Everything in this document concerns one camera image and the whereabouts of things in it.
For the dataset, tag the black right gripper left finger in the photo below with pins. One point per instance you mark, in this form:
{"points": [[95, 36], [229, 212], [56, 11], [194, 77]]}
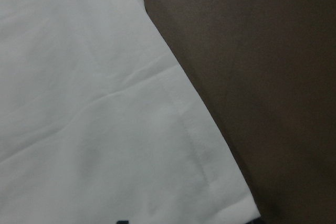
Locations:
{"points": [[122, 222]]}

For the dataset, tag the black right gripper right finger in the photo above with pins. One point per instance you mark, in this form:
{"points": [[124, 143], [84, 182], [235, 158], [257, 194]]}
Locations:
{"points": [[258, 221]]}

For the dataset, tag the white long-sleeve printed shirt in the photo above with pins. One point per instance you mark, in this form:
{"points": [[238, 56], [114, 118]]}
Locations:
{"points": [[100, 123]]}

